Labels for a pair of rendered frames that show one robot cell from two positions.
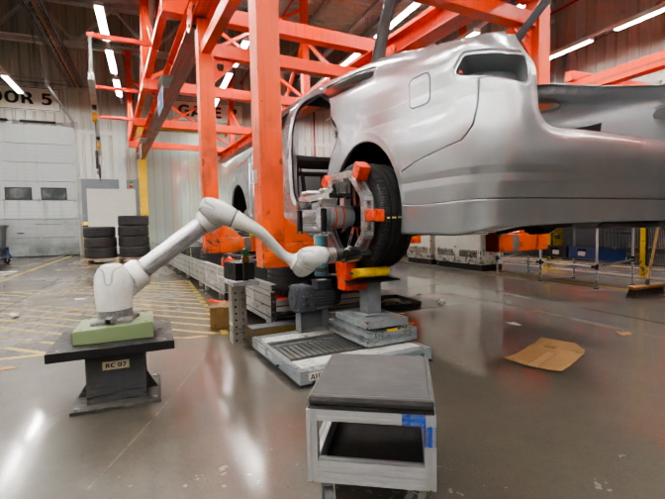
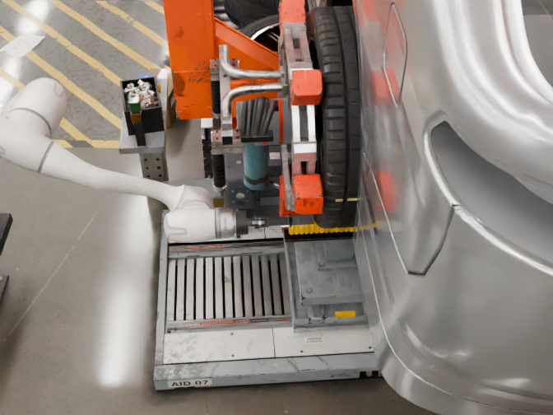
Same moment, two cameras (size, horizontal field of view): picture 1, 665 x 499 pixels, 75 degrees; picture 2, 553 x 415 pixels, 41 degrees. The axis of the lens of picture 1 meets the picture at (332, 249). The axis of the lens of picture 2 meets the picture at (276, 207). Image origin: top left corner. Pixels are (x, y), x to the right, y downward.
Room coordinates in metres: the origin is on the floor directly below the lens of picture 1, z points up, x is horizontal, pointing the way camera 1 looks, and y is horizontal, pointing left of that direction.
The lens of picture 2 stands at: (1.05, -0.71, 2.27)
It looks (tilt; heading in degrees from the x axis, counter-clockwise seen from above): 46 degrees down; 23
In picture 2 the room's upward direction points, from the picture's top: straight up
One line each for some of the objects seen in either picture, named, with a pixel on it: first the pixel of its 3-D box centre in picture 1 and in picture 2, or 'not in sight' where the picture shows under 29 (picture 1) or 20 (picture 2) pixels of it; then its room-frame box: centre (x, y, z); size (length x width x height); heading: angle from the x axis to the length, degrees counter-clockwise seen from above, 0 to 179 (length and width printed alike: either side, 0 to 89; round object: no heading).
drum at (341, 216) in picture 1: (334, 217); (271, 121); (2.63, -0.02, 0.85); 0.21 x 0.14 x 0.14; 117
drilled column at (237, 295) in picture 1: (237, 312); (151, 151); (2.96, 0.67, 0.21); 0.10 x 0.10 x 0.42; 27
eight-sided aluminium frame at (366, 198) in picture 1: (345, 216); (295, 120); (2.66, -0.08, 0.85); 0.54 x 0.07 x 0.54; 27
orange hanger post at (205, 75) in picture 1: (206, 139); not in sight; (4.67, 1.33, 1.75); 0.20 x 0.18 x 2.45; 117
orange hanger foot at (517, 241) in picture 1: (512, 232); not in sight; (4.07, -1.70, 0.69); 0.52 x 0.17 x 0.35; 117
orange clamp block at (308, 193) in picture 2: (374, 215); (307, 193); (2.38, -0.23, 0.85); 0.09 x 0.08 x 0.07; 27
